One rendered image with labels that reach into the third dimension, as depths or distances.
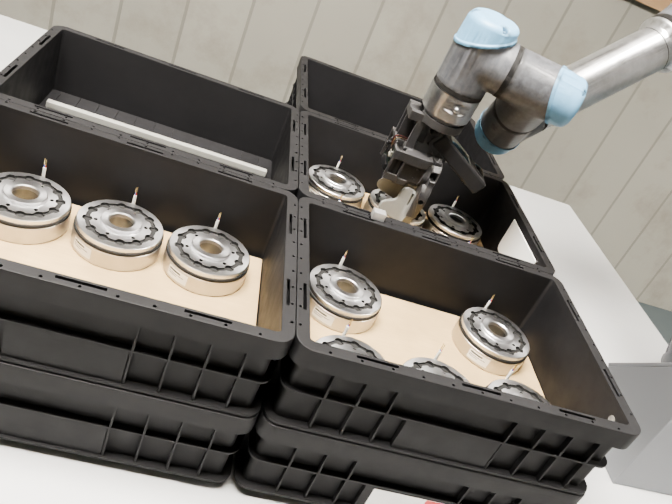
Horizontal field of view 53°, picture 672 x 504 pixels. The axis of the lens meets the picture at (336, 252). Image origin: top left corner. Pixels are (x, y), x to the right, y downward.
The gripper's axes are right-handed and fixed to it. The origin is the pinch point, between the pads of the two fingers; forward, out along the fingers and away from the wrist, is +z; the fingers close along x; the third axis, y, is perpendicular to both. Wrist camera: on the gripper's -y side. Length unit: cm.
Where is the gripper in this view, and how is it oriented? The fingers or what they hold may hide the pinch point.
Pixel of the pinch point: (399, 219)
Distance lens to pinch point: 111.1
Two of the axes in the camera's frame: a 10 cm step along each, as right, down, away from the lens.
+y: -9.3, -2.8, -2.3
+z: -3.6, 7.2, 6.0
